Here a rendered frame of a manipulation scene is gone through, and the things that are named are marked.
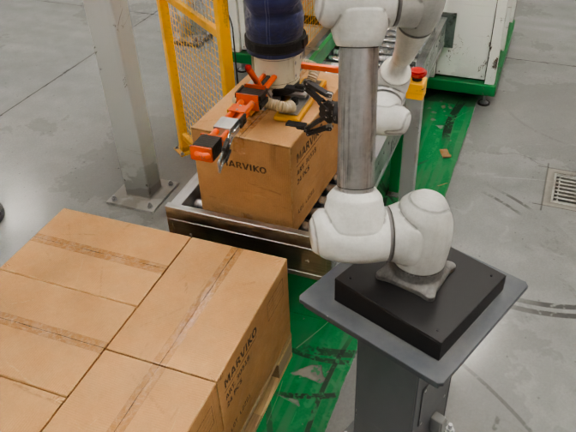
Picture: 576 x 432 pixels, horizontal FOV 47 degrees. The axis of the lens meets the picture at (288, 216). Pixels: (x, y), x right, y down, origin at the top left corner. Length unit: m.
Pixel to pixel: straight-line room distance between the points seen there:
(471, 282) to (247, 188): 0.94
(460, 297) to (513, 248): 1.53
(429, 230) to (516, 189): 2.12
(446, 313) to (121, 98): 2.15
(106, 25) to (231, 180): 1.15
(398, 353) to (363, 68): 0.77
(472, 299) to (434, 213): 0.30
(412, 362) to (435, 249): 0.31
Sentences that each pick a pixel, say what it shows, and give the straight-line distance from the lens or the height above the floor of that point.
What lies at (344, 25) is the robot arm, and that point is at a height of 1.54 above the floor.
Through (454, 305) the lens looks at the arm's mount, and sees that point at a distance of 1.90.
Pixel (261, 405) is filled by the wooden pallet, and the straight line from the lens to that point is 2.64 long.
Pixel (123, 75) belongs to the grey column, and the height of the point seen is 0.77.
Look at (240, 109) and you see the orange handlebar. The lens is 2.23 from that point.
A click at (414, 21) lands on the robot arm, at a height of 1.53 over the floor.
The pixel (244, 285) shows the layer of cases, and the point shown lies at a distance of 2.34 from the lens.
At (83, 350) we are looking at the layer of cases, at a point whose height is 0.54.
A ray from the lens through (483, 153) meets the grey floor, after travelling 4.14.
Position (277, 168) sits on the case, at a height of 0.85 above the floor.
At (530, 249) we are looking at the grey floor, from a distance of 3.46.
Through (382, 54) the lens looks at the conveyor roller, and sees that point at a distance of 4.03.
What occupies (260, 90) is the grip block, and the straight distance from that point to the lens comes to 2.34.
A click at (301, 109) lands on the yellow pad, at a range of 2.47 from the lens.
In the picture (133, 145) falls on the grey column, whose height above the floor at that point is 0.36.
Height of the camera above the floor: 2.14
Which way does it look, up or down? 37 degrees down
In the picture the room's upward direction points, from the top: 3 degrees counter-clockwise
